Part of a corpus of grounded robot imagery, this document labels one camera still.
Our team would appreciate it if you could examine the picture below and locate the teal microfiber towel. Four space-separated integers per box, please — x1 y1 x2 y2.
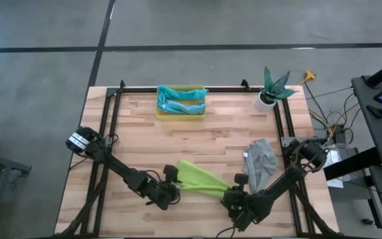
157 84 210 107

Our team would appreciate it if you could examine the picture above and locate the black equipment desk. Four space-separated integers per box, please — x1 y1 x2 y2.
323 54 382 239

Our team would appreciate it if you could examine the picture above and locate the blue microfiber towel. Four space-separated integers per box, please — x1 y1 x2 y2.
157 98 207 116

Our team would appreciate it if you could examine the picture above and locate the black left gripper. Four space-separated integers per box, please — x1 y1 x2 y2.
144 165 182 210

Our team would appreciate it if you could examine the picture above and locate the grey microfiber towel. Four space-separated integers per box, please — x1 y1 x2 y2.
243 138 280 195

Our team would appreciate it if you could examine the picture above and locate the lime green microfiber towel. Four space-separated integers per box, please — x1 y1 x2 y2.
176 159 233 200

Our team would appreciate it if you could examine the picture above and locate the yellow cable plug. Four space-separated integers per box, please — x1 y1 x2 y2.
298 70 318 86

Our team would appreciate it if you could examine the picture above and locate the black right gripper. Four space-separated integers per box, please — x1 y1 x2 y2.
222 173 271 232

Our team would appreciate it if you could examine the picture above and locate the yellow translucent plastic basket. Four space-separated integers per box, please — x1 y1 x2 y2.
155 84 208 121

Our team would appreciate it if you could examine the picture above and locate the snake plant in white pot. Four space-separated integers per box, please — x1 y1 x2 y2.
254 65 300 114

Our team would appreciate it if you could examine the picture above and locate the black power strip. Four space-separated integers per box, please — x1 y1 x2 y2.
329 123 355 144

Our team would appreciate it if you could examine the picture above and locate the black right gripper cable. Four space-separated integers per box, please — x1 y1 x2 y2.
215 224 237 239

